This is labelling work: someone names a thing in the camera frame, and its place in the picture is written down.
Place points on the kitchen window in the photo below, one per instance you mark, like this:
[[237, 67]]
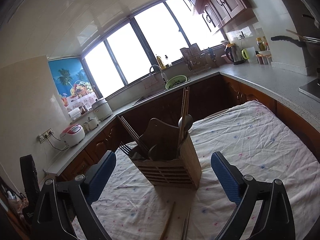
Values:
[[150, 35]]

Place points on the wooden dish rack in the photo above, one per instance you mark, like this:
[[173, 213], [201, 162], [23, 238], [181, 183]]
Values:
[[193, 58]]

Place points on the green plastic colander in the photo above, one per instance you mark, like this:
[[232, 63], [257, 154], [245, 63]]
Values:
[[175, 81]]

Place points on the white slow cooker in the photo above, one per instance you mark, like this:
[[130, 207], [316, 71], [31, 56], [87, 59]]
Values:
[[102, 110]]

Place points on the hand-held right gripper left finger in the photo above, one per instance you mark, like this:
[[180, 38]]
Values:
[[102, 175]]

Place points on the steel gas stove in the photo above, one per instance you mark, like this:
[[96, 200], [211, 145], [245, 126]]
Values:
[[310, 87]]

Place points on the chrome kitchen faucet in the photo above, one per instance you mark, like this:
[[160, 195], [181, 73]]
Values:
[[155, 67]]

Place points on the yellow bottle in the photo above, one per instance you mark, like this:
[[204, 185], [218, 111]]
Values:
[[159, 61]]

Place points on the wooden spatula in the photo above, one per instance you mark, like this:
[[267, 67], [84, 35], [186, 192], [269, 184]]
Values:
[[293, 34]]

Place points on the yellow lidded jars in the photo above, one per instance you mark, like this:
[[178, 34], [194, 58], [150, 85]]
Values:
[[262, 44]]

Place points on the brown wooden base cabinets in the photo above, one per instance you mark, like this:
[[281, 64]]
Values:
[[205, 97]]

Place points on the small wall outlet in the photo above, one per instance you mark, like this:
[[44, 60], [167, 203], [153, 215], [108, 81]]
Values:
[[241, 34]]

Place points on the red wooden wall cabinets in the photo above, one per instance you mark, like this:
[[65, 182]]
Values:
[[225, 2]]

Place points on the clear pump bottle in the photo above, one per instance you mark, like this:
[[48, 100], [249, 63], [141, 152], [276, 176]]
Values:
[[166, 60]]

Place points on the tropical fruit print blind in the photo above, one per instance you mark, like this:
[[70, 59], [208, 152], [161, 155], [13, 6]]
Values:
[[65, 77]]

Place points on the wall outlet with plugs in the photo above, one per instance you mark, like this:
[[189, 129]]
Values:
[[46, 135]]

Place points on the small white pot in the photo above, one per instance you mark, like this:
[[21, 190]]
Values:
[[92, 123]]

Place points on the large metal spoon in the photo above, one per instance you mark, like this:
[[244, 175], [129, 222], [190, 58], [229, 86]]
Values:
[[186, 123]]

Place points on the steel electric kettle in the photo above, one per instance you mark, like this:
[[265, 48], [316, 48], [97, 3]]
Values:
[[233, 55]]

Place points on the metal fork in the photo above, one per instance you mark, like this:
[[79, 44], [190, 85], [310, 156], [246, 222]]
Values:
[[125, 148]]

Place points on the red white rice cooker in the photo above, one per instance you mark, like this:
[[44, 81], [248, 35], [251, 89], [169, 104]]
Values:
[[72, 135]]

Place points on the metal chopstick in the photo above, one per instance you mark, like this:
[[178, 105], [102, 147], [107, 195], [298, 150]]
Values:
[[183, 230], [188, 222]]

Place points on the spice jar rack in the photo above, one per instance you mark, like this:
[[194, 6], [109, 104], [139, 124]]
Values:
[[263, 58]]

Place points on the wooden utensil holder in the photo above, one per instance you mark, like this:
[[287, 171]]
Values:
[[185, 160]]

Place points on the white paper roll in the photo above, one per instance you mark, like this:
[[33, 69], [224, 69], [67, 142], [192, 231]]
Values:
[[74, 114]]

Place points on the small brown jar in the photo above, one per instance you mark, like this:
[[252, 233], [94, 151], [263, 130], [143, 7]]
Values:
[[83, 109]]

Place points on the steel kitchen sink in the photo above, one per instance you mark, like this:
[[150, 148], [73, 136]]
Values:
[[150, 97]]

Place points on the floral white tablecloth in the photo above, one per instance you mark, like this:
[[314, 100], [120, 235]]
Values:
[[250, 140]]

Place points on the grey speckled countertop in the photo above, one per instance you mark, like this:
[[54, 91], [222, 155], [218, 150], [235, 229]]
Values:
[[270, 77]]

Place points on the small metal spoon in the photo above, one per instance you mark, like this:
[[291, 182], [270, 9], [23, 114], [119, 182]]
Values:
[[153, 152]]

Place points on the black knife holder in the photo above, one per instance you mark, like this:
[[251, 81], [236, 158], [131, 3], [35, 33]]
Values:
[[213, 57]]

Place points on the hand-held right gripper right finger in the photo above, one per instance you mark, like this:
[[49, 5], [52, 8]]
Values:
[[225, 177]]

